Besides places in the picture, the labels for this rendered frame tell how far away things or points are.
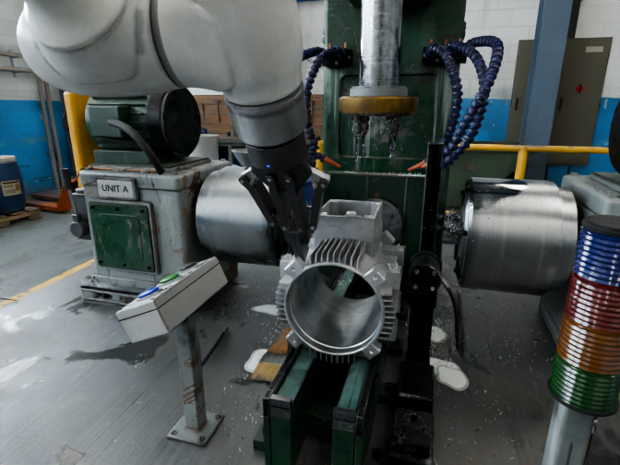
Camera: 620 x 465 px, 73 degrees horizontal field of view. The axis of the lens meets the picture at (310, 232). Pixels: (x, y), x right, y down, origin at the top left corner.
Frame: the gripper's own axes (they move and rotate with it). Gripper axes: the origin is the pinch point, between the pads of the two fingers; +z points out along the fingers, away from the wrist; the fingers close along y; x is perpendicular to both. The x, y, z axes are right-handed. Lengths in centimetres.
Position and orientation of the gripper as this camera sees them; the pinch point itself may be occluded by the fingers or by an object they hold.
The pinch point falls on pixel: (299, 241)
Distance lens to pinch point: 65.6
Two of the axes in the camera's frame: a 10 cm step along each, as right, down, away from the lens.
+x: -2.4, 7.3, -6.5
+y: -9.6, -0.8, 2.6
